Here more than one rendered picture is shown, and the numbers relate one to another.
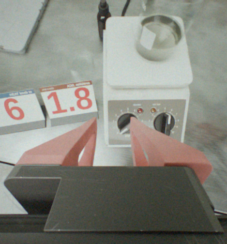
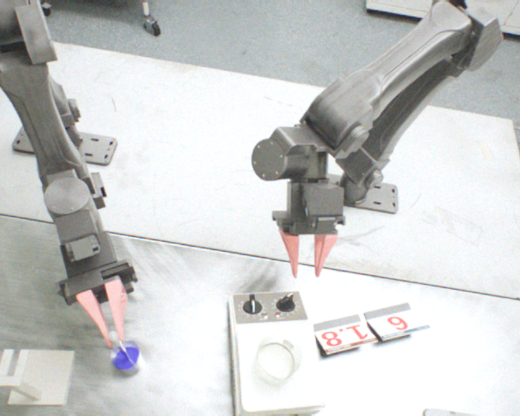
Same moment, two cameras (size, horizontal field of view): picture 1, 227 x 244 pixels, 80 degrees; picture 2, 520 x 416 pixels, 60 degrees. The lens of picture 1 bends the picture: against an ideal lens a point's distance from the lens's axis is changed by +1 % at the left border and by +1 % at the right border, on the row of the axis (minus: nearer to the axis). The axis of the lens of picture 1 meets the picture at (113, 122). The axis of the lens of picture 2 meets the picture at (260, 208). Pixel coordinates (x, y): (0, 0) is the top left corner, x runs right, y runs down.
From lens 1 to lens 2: 0.61 m
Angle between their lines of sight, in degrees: 46
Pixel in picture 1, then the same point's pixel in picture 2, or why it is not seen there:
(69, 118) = (342, 322)
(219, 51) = not seen: outside the picture
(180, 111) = (238, 315)
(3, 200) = (378, 249)
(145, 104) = (272, 319)
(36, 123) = (373, 315)
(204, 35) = not seen: outside the picture
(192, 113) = (206, 337)
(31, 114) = (380, 322)
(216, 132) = (183, 315)
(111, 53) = (312, 356)
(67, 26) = not seen: outside the picture
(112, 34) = (314, 379)
